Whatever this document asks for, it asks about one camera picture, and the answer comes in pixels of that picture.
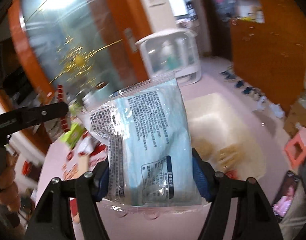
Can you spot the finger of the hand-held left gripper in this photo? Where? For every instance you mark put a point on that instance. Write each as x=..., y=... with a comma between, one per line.
x=43, y=112

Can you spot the cardboard box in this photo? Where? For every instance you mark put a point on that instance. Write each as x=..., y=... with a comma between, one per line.
x=295, y=120

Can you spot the white plastic bin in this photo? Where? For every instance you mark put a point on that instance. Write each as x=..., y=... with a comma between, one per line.
x=210, y=115

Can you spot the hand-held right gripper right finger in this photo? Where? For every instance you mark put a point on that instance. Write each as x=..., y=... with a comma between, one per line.
x=200, y=177

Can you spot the glass sliding door gold ornament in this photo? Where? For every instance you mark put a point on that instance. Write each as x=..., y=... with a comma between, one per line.
x=93, y=30

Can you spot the row of shoes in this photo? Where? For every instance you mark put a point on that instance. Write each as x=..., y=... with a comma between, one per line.
x=276, y=110

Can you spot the white countertop storage cabinet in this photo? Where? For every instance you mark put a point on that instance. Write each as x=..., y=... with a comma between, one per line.
x=185, y=72

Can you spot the person's left hand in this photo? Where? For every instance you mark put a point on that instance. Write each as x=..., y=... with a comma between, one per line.
x=8, y=187

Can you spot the window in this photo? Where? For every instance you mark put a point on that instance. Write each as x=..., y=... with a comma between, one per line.
x=178, y=1

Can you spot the white bottle green label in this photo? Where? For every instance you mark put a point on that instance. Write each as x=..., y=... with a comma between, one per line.
x=170, y=60

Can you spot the red long snack packet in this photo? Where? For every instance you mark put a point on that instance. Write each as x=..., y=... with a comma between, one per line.
x=61, y=97

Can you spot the smartphone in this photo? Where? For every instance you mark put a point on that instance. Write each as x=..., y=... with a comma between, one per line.
x=285, y=195

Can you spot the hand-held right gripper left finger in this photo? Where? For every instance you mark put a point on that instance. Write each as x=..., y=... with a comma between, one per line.
x=104, y=181

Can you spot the wooden wall cabinet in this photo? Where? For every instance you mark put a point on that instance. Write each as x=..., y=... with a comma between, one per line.
x=267, y=55

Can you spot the pink plastic stool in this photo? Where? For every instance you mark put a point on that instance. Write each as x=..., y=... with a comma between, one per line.
x=300, y=145

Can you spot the dark entrance door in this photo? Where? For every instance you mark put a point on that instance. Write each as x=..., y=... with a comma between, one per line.
x=213, y=30

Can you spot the pink printed tablecloth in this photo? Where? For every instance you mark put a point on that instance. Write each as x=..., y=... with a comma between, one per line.
x=133, y=225

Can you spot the yellow puffed cracker packet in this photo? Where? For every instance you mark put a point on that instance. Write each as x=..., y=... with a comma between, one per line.
x=229, y=152

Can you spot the green tissue pack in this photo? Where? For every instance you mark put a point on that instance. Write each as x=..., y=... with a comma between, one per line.
x=74, y=133

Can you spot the blue face mask packet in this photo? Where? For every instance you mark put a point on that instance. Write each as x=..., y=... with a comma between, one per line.
x=148, y=142

